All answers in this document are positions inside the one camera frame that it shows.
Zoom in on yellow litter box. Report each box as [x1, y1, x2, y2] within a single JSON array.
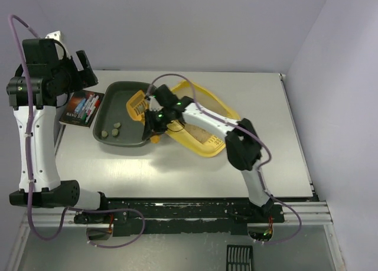
[[166, 81, 240, 158]]

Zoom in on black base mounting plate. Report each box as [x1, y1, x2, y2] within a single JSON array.
[[73, 197, 287, 237]]

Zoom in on orange litter scoop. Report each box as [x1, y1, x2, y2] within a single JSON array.
[[126, 90, 161, 143]]

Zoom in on beige litter pellets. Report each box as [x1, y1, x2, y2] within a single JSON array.
[[167, 120, 212, 145]]

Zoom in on book with markers cover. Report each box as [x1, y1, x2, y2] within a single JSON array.
[[59, 90, 104, 128]]

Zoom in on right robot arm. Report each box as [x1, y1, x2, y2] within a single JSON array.
[[142, 84, 274, 217]]

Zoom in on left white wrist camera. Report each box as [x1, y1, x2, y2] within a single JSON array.
[[44, 31, 63, 44]]

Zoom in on dark grey plastic tray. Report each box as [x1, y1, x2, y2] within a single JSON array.
[[93, 81, 149, 148]]

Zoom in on aluminium frame rail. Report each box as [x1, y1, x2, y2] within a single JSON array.
[[23, 201, 333, 227]]

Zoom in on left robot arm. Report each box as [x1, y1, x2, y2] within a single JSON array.
[[6, 38, 104, 210]]

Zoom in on black vent grille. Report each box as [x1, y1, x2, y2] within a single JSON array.
[[226, 244, 254, 271]]

